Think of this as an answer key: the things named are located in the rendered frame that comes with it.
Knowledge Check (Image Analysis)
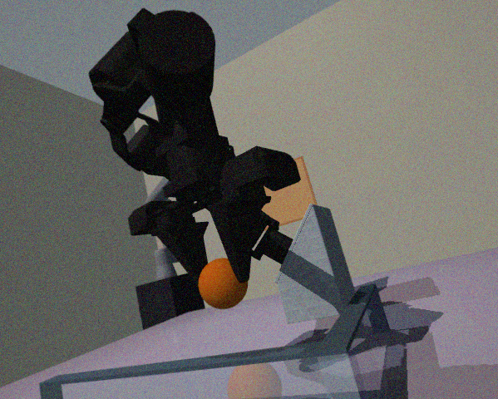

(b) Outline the clear low corner wall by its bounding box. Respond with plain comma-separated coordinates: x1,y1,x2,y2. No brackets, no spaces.
42,288,390,399

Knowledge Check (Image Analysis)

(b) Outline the orange-brown ball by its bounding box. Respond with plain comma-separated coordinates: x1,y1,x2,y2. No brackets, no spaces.
198,258,248,309

